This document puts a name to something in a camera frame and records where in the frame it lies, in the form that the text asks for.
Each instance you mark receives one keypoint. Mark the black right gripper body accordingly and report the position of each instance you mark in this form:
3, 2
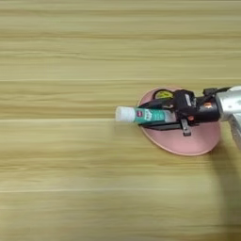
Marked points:
205, 113

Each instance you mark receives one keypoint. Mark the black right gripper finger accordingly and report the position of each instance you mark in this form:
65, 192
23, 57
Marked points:
158, 103
160, 126

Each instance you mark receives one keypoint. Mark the white green glue stick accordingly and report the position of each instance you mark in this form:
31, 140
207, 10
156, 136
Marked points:
147, 115

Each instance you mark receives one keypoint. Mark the pink round plate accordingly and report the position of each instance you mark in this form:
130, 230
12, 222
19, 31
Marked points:
188, 142

